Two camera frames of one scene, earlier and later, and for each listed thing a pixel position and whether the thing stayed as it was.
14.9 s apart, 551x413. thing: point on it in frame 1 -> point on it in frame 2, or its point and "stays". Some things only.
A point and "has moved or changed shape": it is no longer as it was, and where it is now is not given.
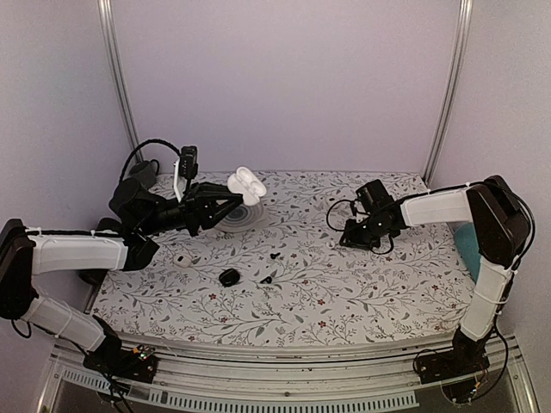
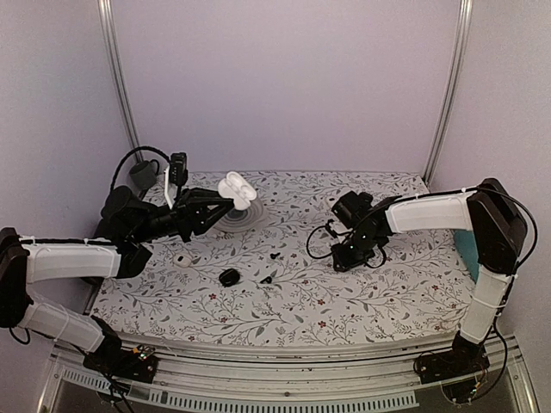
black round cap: (229, 278) stays
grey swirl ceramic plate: (246, 220) stays
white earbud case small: (182, 260) stays
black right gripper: (351, 240) -> (344, 263)
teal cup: (467, 243) stays
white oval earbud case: (244, 183) has moved or changed shape
